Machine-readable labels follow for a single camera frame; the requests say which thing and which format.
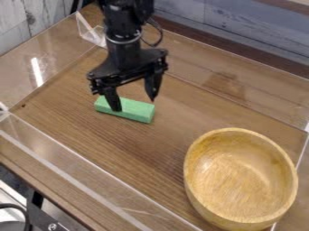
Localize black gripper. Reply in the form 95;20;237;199
87;42;167;112

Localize green rectangular block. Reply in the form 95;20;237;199
94;96;155;124

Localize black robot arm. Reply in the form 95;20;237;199
87;0;167;112

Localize brown wooden bowl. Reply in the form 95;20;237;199
183;127;298;231

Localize clear acrylic enclosure wall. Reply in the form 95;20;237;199
0;8;309;231

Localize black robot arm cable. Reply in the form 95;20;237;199
141;16;165;49

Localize black cable on floor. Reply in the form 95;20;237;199
0;203;32;231

